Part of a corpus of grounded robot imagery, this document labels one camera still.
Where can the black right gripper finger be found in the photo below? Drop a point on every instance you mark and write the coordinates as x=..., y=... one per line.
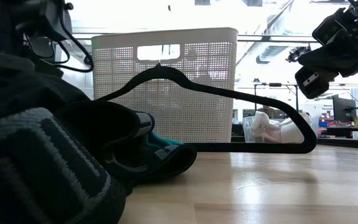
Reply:
x=334, y=57
x=315, y=84

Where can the white garment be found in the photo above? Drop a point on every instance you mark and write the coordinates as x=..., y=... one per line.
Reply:
x=287, y=133

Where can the dark briefs lettered waistband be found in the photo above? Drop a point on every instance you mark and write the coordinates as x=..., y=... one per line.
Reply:
x=104, y=124

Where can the black velvet clothes hanger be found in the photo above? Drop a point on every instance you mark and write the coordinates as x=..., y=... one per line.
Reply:
x=172, y=74

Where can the white printed sign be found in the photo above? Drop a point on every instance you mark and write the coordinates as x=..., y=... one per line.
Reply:
x=319, y=109

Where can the black monitor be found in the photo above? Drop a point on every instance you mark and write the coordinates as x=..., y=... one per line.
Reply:
x=343, y=109

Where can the black metal stand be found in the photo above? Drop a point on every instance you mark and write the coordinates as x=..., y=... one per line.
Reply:
x=275, y=84

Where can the person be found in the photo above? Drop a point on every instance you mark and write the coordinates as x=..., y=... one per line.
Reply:
x=266, y=110

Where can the clear plastic bin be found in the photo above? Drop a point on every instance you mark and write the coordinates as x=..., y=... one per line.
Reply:
x=247, y=130

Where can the white perforated laundry basket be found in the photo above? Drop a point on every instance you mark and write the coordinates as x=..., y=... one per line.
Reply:
x=197, y=109

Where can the teal cloth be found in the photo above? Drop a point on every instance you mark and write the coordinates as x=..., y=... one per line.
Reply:
x=160, y=141

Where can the black mounted camera device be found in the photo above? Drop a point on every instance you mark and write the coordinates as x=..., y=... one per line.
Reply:
x=298, y=53

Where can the black aluminium mount frame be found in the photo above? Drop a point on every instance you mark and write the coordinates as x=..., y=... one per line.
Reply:
x=346, y=143

